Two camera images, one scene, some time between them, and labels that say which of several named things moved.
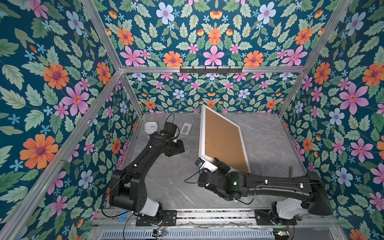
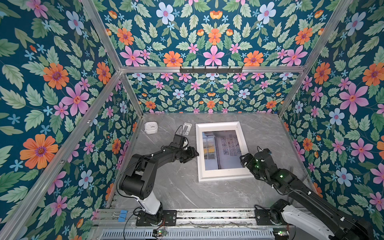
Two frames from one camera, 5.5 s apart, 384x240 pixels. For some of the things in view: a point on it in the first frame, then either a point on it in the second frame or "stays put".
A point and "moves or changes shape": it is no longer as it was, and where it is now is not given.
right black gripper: [224, 170] to [252, 160]
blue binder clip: [122, 217] stays put
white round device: [150, 127] stays put
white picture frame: [202, 142] moves or changes shape
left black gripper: [180, 148] to [192, 154]
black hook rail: [210, 70] stays put
